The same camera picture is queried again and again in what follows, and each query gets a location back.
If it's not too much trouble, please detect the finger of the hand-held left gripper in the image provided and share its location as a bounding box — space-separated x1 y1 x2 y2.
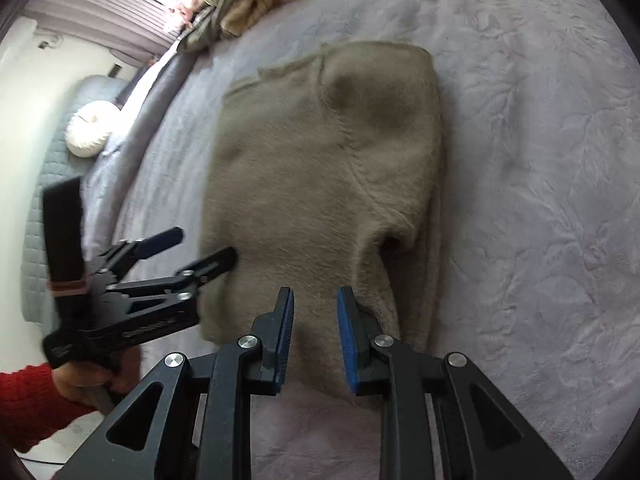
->
97 226 184 273
112 246 239 313

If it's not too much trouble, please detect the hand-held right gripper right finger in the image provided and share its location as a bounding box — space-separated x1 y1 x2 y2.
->
336 286 576 480

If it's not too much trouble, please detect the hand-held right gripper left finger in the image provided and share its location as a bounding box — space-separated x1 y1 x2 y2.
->
55 286 296 480

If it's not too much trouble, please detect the taupe knit sweater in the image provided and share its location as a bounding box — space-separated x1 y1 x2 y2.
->
197 40 449 399

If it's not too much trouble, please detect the person's left forearm red sleeve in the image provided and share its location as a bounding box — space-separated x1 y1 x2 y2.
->
0 362 97 455

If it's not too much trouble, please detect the person's left hand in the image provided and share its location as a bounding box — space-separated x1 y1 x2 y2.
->
51 347 142 407

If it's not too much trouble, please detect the grey quilted headboard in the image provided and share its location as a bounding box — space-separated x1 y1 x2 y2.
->
20 75 132 332

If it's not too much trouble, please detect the round white pleated pillow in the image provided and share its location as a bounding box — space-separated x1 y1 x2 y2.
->
65 101 115 159

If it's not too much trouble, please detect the grey duvet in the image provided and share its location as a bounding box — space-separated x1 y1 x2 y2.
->
82 49 202 256

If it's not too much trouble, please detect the olive grey garment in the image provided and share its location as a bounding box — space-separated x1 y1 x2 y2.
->
176 0 262 54

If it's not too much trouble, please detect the pleated lavender curtain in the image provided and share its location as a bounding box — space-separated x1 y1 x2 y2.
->
24 0 187 64

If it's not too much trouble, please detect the lavender textured bed blanket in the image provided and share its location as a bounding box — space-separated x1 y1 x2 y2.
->
80 0 637 480

